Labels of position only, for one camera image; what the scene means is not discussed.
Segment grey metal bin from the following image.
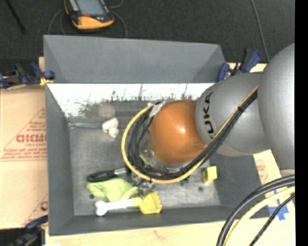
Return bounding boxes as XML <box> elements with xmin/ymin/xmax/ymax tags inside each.
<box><xmin>43</xmin><ymin>34</ymin><xmax>269</xmax><ymax>235</ymax></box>

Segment yellow toy block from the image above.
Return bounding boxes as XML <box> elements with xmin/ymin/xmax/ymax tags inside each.
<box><xmin>139</xmin><ymin>191</ymin><xmax>163</xmax><ymax>215</ymax></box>

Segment white crumpled cloth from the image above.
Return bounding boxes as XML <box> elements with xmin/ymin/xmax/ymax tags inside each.
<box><xmin>101</xmin><ymin>117</ymin><xmax>120</xmax><ymax>138</ymax></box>

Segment black tool with metal tip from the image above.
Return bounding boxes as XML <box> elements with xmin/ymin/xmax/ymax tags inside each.
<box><xmin>87</xmin><ymin>167</ymin><xmax>131</xmax><ymax>183</ymax></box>

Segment light green cloth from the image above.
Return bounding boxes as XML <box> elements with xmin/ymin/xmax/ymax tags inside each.
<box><xmin>86</xmin><ymin>178</ymin><xmax>140</xmax><ymax>201</ymax></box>

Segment white toy bone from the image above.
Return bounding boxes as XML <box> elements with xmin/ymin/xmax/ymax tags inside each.
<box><xmin>95</xmin><ymin>197</ymin><xmax>143</xmax><ymax>217</ymax></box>

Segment small yellow box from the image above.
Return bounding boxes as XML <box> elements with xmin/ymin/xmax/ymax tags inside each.
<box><xmin>202</xmin><ymin>166</ymin><xmax>218</xmax><ymax>183</ymax></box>

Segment brown cardboard board, red print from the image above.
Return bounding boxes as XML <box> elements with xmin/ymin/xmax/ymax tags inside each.
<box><xmin>0</xmin><ymin>56</ymin><xmax>295</xmax><ymax>246</ymax></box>

